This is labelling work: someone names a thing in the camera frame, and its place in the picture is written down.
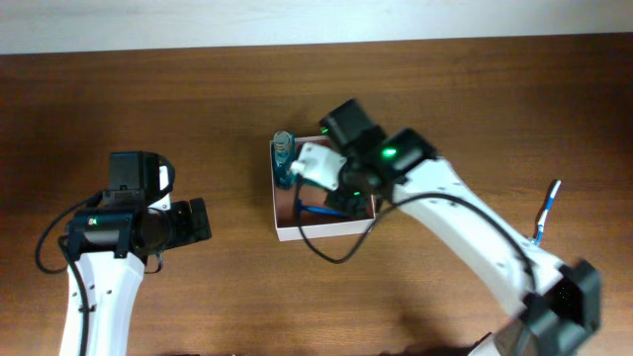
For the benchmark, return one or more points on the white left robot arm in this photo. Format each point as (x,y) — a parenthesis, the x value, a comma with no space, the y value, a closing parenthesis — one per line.
(108,242)

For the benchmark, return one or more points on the blue white toothbrush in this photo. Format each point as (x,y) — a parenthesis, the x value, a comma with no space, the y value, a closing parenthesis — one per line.
(542,215)

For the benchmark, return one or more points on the pink cardboard box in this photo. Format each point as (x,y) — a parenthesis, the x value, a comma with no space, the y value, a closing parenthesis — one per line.
(313,225)

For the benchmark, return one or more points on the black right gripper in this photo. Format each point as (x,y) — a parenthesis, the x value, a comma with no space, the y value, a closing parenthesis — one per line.
(357,203)

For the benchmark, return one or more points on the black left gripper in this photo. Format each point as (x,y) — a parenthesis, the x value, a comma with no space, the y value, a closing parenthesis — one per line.
(188,232)

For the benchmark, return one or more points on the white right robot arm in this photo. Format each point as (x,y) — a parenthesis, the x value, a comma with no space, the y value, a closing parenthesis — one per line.
(554,308)

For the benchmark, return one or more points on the teal mouthwash bottle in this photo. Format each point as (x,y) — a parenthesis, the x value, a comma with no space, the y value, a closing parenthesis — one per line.
(283,150)

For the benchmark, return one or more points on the blue disposable razor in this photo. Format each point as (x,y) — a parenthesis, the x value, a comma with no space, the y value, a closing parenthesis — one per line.
(300,207)

